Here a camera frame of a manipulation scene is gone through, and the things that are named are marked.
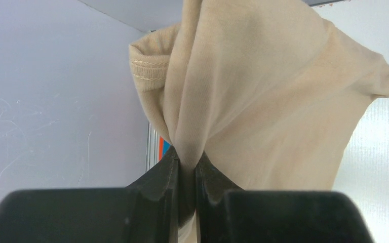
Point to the beige t shirt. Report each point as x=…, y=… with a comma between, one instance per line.
x=270, y=91

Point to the aluminium frame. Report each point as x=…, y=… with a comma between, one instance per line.
x=152, y=148

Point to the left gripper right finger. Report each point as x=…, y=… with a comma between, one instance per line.
x=227, y=213

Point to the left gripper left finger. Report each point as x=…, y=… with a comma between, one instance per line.
x=144, y=211

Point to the folded blue t shirt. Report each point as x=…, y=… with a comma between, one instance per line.
x=166, y=147

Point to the folded orange t shirt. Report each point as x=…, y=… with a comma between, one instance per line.
x=161, y=147

